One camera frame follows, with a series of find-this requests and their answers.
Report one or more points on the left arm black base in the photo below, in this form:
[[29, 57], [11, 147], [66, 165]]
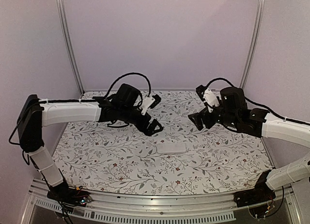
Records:
[[72, 196]]

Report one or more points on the left aluminium frame post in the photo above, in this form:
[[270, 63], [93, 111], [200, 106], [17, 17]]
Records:
[[69, 46]]

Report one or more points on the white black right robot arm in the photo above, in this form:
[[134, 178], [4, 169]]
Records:
[[239, 114]]

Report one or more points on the aluminium frame post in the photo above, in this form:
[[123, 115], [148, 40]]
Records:
[[253, 43], [69, 46]]

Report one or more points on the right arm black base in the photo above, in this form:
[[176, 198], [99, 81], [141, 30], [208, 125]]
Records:
[[259, 194]]

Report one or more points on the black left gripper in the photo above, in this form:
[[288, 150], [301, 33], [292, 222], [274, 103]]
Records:
[[142, 127]]

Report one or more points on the aluminium front rail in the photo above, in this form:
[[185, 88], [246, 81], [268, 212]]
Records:
[[115, 208]]

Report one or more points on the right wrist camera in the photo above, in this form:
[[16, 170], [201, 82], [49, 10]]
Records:
[[207, 97]]

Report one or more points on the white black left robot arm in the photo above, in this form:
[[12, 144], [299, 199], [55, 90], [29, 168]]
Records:
[[126, 105]]

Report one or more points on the white remote control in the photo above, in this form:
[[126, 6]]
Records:
[[171, 148]]

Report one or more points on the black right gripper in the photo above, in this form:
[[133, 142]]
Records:
[[205, 111]]

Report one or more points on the floral patterned table mat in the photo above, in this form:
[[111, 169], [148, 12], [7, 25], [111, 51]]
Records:
[[124, 160]]

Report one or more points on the right aluminium frame post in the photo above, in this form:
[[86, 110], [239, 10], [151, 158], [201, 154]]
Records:
[[253, 43]]

